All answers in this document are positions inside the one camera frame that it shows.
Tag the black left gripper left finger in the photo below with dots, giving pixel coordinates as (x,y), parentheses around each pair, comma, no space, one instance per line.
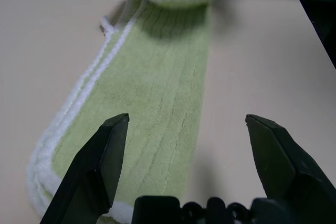
(113,150)

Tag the green towel with white trim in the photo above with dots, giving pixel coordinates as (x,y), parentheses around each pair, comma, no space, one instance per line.
(162,77)

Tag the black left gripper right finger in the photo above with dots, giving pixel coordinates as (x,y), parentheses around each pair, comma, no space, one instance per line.
(273,150)

